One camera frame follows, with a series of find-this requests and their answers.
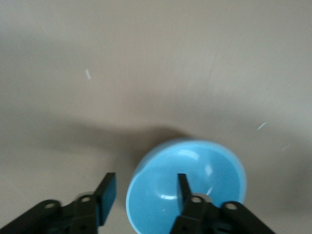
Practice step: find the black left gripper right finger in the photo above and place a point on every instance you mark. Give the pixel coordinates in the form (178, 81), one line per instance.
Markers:
(195, 207)

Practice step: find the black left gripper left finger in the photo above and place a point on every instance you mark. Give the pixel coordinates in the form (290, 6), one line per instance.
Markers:
(102, 202)

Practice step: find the blue bowl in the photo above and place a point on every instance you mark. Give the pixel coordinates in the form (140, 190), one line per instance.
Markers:
(158, 195)

